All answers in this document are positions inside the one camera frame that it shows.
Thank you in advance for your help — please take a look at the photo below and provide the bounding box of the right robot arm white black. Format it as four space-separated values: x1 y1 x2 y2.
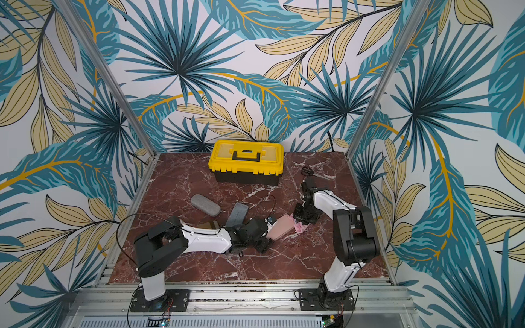
293 177 380 299

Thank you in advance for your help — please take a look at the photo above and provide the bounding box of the pink cloth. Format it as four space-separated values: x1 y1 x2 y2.
293 221 308 235

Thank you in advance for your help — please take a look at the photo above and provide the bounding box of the left metal frame post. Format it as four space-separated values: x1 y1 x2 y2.
56 0 157 157

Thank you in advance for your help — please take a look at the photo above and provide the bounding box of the metal frame post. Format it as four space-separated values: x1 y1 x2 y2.
346 1 430 163
56 0 157 157

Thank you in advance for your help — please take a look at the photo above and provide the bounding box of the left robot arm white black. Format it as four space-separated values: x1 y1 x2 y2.
134 217 273 303

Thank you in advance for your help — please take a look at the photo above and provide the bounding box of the right metal frame post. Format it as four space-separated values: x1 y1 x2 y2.
346 1 430 163

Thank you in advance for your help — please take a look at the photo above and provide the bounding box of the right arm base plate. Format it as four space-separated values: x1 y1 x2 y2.
294 287 355 311

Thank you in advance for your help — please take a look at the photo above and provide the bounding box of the grey oval eyeglass case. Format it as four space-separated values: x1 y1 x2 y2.
190 194 221 217

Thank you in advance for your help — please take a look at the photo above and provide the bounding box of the grey-blue rectangular eyeglass case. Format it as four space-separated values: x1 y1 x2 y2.
225 202 249 227

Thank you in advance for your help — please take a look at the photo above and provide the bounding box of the brown case with red band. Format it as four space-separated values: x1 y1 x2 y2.
198 220 220 230

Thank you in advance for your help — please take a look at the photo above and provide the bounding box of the yellow black toolbox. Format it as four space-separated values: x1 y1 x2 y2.
209 140 284 186

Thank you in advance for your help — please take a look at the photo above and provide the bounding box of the aluminium front rail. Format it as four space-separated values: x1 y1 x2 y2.
62 278 423 327

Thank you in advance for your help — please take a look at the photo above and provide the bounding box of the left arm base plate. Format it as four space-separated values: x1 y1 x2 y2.
130 288 190 313

